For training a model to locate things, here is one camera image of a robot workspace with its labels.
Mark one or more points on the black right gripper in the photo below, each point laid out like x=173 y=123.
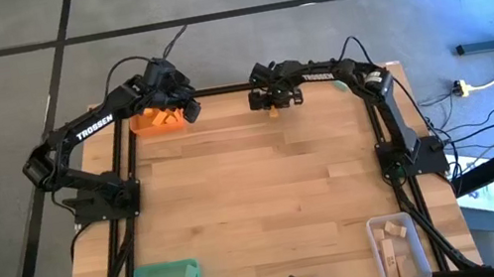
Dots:
x=282 y=92

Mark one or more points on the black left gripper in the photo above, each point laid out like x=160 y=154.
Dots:
x=165 y=84

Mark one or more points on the small orange cube block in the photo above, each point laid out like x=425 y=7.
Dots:
x=274 y=113

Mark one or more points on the small beige block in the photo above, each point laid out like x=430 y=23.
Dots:
x=402 y=232

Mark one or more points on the teal wedge block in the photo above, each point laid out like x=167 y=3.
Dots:
x=191 y=273

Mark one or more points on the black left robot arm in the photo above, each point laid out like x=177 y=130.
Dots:
x=89 y=127

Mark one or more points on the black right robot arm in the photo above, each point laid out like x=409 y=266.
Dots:
x=394 y=119

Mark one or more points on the orange plastic bin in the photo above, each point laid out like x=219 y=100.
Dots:
x=144 y=128

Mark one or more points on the teal brick block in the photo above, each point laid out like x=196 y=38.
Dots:
x=340 y=86

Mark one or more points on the yellow power strip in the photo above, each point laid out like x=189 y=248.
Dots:
x=461 y=87

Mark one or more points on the clear plastic bin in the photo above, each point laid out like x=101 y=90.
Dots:
x=415 y=241

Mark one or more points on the white paper sheet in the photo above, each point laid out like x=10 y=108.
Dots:
x=480 y=197

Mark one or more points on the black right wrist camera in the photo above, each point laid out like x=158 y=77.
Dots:
x=258 y=74

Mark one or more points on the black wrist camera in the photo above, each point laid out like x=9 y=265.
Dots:
x=258 y=74
x=192 y=111

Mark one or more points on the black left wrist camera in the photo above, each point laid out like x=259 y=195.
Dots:
x=192 y=111

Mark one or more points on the black aluminium table frame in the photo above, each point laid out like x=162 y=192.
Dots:
x=219 y=91

